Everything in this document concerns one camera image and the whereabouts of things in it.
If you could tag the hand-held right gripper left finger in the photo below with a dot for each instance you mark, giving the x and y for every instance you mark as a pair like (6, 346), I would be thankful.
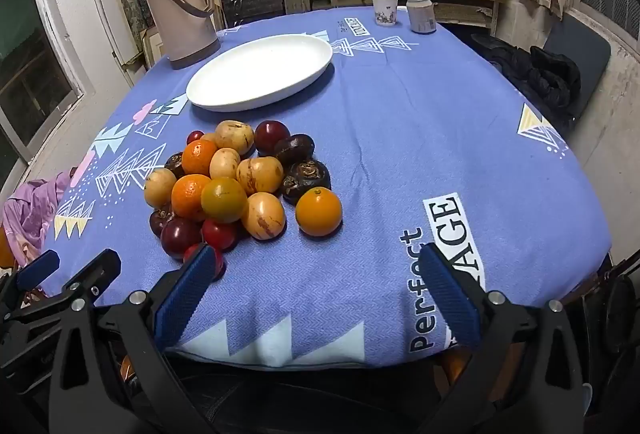
(182, 299)

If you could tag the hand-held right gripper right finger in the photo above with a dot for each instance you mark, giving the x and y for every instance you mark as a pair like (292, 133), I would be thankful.
(450, 294)

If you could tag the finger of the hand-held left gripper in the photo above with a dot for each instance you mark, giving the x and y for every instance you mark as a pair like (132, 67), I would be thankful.
(37, 268)
(97, 271)

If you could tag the yellow pepino melon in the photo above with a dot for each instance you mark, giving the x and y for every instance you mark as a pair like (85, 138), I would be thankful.
(160, 188)
(263, 215)
(260, 175)
(224, 163)
(235, 136)

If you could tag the yellow-green tangerine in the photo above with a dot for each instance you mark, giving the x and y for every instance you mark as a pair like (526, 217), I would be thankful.
(224, 200)

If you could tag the smooth round orange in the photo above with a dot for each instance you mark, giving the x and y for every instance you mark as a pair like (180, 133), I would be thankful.
(318, 212)

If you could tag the small red cherry tomato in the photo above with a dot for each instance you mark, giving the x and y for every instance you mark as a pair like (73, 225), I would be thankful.
(195, 136)

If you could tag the white oval plate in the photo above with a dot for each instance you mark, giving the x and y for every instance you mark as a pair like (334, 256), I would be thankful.
(260, 68)

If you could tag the purple crumpled cloth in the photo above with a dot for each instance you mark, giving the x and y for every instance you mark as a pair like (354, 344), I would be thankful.
(30, 214)

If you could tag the person's dark trousers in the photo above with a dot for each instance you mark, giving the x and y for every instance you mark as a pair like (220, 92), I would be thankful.
(280, 401)

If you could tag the blue printed tablecloth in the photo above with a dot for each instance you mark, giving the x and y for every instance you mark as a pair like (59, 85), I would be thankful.
(400, 138)

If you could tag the black padded jacket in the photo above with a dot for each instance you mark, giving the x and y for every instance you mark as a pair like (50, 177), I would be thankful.
(540, 73)

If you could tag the white leaning board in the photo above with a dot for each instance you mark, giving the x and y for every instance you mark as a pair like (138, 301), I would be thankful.
(107, 23)

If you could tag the beige thermos flask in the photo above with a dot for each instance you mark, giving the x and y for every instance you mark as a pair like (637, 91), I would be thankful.
(175, 13)

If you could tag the pale drink can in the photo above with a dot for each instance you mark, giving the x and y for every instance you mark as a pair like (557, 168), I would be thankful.
(421, 16)

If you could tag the dark grey chair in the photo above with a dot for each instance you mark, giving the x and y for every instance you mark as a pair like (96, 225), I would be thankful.
(585, 48)

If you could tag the white printed paper cup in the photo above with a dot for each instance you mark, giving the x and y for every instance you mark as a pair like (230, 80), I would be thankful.
(385, 11)

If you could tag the aluminium frame window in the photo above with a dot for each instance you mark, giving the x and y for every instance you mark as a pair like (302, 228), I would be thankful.
(30, 78)

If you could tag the pale wooden picture frame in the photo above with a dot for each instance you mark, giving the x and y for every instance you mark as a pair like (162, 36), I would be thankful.
(152, 44)

